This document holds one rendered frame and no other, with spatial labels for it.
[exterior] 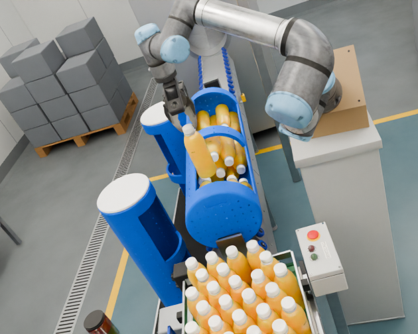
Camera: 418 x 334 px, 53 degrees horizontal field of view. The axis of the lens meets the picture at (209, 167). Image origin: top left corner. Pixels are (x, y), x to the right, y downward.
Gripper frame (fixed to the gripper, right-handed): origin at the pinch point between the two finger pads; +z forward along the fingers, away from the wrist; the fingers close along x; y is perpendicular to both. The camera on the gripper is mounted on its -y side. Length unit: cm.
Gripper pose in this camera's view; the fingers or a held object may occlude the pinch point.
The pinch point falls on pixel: (188, 128)
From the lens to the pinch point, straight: 143.3
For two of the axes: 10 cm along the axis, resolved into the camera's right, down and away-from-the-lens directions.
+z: 3.3, 7.5, 5.7
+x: -9.4, 2.9, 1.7
